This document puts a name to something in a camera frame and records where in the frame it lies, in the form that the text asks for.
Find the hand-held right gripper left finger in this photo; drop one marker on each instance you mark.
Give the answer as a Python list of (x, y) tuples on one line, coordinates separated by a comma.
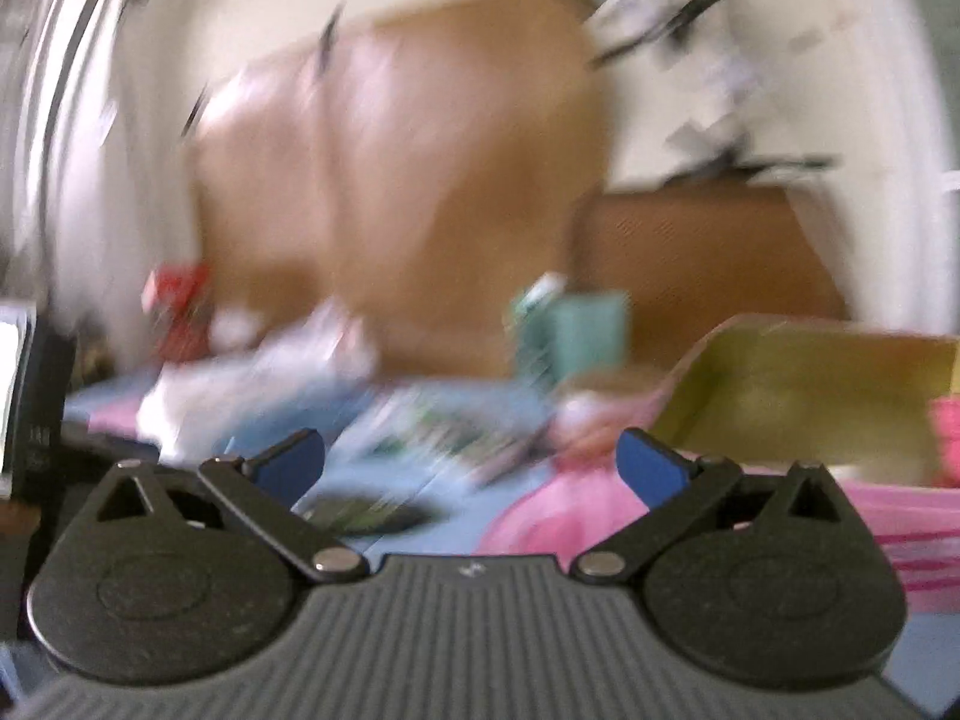
[(289, 459)]

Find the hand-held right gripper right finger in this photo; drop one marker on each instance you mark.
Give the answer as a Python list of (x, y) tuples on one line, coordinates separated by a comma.
[(649, 469)]

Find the white printed cloth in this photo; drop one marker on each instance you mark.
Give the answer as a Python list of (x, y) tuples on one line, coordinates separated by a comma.
[(427, 427)]

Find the pink cardboard box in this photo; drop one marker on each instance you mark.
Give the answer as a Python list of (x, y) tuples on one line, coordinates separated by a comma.
[(795, 397)]

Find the dark flat item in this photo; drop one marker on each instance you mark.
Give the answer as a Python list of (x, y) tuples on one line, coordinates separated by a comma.
[(375, 514)]

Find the teal box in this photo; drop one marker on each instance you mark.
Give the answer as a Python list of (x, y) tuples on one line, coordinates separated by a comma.
[(581, 330)]

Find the blue pink printed bedsheet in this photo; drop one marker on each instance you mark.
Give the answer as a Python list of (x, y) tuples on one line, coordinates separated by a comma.
[(465, 499)]

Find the red object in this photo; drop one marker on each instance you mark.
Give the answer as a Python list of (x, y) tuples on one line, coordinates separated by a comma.
[(180, 307)]

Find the wooden nightstand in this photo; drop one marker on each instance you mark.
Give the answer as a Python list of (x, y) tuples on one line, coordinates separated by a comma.
[(705, 270)]

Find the black device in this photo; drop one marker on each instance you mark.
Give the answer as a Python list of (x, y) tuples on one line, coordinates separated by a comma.
[(45, 405)]

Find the pink fluffy item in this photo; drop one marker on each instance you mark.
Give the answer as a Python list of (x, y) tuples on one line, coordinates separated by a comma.
[(946, 435)]

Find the white curtain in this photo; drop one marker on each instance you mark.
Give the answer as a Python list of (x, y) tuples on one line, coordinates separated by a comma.
[(60, 90)]

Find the white door frame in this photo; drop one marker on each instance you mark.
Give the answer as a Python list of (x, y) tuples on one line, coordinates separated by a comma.
[(900, 150)]

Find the black wall rack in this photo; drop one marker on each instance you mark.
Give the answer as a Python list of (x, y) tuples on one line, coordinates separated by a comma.
[(675, 22)]

